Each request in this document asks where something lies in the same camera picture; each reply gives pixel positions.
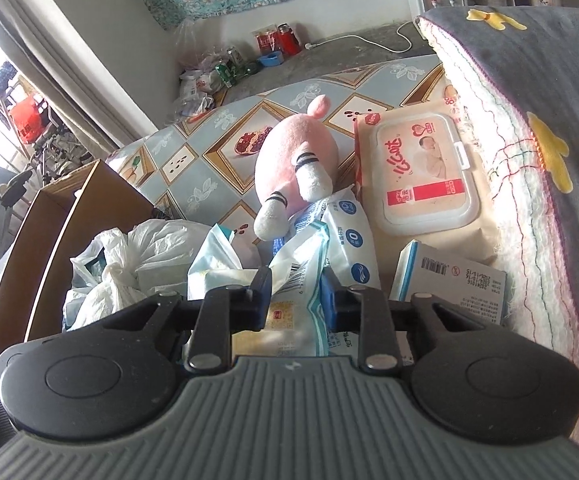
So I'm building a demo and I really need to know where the beige wet wipes pack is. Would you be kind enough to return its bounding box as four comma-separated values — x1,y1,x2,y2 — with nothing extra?
355,100,499,272

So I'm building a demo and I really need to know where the orange plastic bag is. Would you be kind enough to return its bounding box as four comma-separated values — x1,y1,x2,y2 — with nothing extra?
9,96,50,145

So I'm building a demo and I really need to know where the beige curtain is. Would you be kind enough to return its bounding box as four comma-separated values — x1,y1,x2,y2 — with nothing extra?
0,0,156,158

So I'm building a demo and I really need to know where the red thermos bottle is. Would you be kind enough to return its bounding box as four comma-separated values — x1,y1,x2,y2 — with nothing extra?
277,23,301,56

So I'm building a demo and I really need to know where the white power cable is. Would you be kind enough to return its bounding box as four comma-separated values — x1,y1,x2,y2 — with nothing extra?
303,19,424,57

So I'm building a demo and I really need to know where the grey quilt with ducks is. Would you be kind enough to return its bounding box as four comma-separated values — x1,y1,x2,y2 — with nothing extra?
417,6,579,442

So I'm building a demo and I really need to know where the fruit pattern table cover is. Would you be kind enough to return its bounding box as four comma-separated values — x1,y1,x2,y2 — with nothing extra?
108,55,450,243

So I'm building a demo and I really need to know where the brown cardboard box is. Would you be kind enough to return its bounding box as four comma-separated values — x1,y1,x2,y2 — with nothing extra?
0,160,154,354

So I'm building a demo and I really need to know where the white blue tissue pack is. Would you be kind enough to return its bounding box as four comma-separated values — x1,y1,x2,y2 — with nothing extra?
233,188,381,359

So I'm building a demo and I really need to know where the white plastic shopping bag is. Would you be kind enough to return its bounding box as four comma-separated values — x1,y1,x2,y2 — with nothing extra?
62,219,210,330

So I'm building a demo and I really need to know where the white blue medicine box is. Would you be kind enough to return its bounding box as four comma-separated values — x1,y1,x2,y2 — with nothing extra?
389,240,506,324

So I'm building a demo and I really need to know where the pink plush toy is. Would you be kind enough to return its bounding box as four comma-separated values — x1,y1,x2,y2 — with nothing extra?
254,94,339,242

